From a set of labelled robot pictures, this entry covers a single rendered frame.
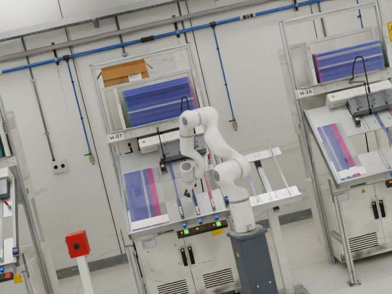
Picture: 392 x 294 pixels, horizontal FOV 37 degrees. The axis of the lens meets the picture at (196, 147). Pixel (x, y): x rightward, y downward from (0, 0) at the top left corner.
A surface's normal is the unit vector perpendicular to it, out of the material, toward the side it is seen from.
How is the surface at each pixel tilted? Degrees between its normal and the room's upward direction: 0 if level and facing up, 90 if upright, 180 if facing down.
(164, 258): 90
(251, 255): 90
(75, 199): 90
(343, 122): 44
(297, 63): 90
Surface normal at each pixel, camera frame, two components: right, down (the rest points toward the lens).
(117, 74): 0.07, -0.08
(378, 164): -0.11, -0.63
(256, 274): 0.33, 0.03
